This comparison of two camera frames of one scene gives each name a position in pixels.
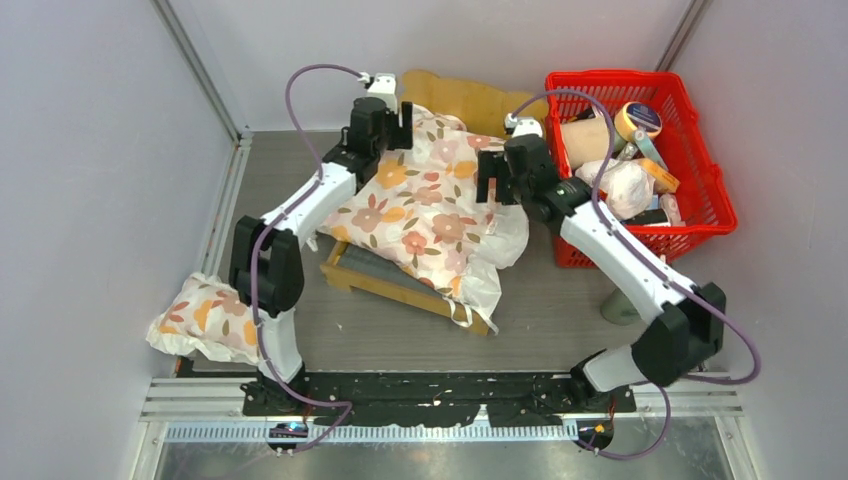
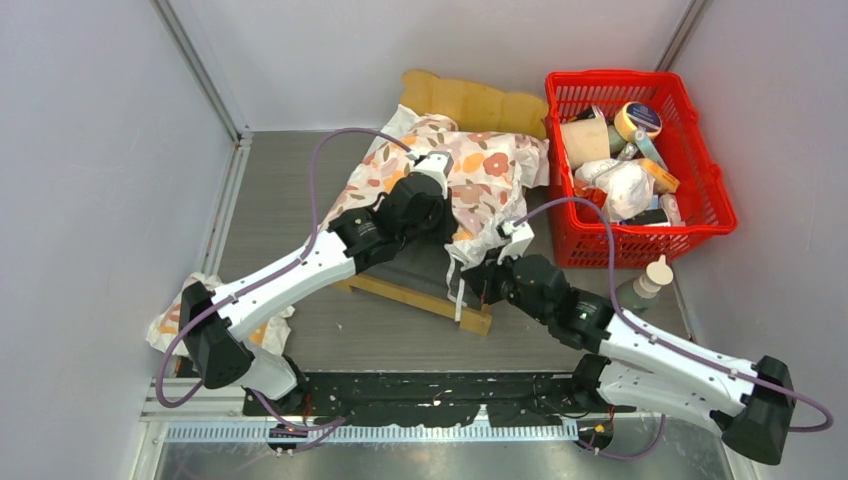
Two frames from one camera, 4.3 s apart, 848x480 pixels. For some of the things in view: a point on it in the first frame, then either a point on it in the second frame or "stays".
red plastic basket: (703, 193) stays
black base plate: (511, 397) stays
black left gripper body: (396, 138) → (437, 229)
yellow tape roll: (632, 114) stays
